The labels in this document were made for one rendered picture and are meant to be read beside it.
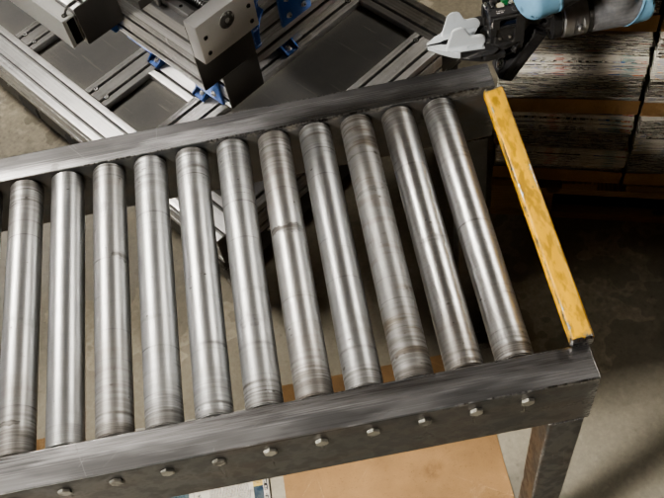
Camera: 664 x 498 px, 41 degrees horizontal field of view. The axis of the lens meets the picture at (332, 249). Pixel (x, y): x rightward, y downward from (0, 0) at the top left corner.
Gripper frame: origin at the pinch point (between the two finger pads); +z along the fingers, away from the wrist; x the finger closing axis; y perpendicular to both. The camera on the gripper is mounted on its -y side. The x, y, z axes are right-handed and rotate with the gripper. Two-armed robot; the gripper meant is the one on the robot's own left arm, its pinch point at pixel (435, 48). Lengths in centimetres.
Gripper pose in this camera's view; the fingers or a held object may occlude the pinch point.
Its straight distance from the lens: 151.9
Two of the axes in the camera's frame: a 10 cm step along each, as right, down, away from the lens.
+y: -1.1, -5.5, -8.3
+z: -9.8, 1.9, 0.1
